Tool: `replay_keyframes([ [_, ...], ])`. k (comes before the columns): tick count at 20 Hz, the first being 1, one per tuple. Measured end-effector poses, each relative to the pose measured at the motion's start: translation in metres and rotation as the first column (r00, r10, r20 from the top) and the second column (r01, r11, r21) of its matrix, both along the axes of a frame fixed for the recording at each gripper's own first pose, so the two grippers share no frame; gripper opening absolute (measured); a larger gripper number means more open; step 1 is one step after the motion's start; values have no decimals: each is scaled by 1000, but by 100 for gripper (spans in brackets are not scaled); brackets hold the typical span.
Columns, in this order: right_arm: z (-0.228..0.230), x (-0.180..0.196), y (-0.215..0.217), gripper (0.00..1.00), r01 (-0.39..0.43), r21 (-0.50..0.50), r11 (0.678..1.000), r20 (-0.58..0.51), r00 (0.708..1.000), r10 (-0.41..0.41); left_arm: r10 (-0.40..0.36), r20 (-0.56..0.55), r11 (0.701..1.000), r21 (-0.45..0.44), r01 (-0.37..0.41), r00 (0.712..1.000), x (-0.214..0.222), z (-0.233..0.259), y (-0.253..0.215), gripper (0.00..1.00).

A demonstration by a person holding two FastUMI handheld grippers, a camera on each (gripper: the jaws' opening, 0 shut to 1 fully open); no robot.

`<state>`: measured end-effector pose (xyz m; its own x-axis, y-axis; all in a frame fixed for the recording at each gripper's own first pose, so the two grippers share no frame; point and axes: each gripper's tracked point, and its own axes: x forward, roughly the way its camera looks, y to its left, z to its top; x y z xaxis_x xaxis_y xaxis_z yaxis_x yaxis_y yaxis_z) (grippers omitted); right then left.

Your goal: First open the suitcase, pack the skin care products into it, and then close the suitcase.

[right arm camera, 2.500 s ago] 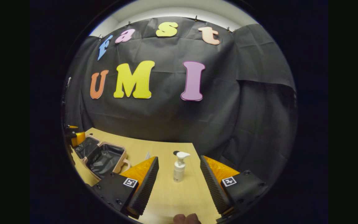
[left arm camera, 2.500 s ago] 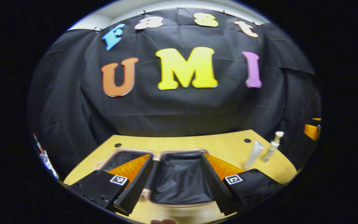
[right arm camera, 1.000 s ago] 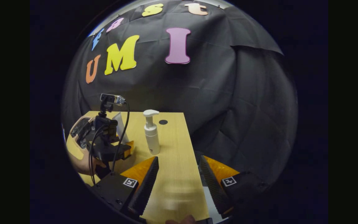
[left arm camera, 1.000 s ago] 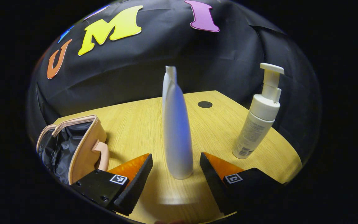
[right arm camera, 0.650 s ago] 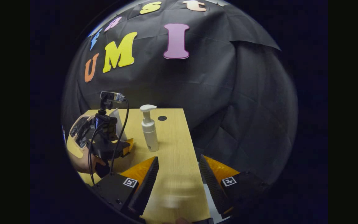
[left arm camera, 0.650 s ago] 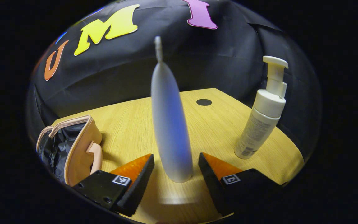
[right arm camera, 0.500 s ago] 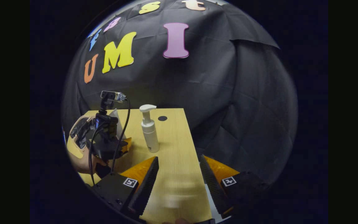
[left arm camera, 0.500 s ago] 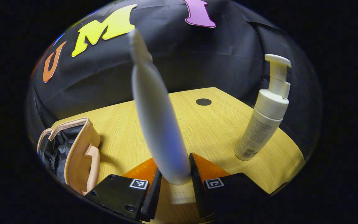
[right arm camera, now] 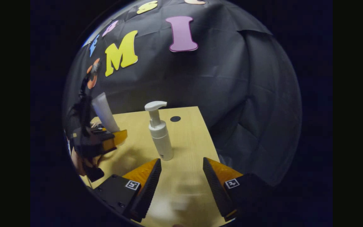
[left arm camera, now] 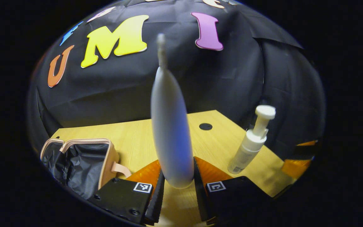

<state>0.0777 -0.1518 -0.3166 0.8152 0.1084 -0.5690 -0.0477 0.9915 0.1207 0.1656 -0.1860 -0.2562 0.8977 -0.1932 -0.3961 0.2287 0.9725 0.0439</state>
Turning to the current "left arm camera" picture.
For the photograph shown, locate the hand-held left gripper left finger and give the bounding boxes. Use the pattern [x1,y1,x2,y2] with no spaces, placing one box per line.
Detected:
[88,159,166,226]

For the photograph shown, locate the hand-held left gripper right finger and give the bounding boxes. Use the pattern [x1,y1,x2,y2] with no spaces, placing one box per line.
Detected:
[193,156,273,223]

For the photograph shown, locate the white pump bottle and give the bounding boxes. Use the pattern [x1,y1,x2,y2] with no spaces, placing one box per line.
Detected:
[228,105,276,175]

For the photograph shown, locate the white squeeze tube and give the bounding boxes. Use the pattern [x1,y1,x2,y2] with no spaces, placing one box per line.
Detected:
[150,33,195,189]

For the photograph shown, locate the black backdrop cloth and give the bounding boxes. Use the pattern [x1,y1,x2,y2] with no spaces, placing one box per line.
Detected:
[27,0,327,177]

